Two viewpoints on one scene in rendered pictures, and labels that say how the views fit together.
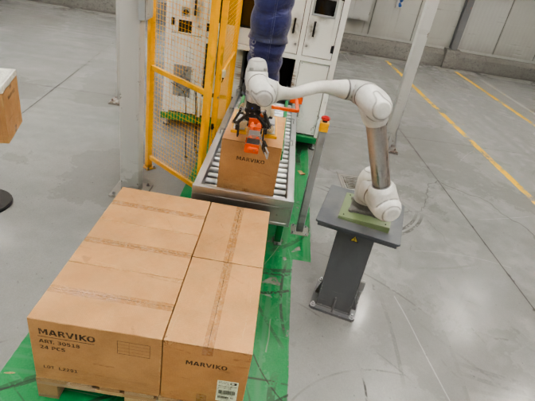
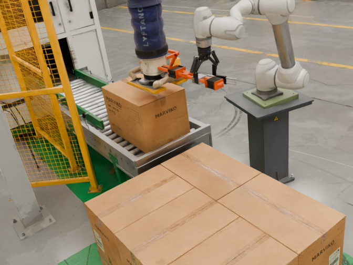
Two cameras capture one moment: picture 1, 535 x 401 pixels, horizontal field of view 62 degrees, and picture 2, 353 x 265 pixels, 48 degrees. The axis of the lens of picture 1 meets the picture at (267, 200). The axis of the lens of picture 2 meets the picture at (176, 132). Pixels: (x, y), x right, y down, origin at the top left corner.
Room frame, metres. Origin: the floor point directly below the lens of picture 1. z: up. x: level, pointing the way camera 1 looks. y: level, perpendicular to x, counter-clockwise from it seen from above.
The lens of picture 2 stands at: (0.41, 1.49, 2.04)
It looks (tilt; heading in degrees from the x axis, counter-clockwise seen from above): 28 degrees down; 328
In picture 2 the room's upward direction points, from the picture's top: 8 degrees counter-clockwise
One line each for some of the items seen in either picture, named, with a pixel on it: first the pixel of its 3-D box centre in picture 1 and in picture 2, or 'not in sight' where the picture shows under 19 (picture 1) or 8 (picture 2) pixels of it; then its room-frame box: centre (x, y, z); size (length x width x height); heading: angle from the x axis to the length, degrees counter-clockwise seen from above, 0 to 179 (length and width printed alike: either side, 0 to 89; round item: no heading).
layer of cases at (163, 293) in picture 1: (172, 280); (206, 234); (1.91, 0.45, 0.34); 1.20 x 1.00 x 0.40; 1
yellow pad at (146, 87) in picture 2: (240, 119); (145, 83); (2.71, 0.27, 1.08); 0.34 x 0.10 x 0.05; 4
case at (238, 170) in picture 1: (252, 152); (145, 110); (2.97, 0.17, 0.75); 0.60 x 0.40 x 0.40; 1
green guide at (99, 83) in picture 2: (288, 122); (109, 85); (4.13, -0.06, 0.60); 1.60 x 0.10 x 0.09; 1
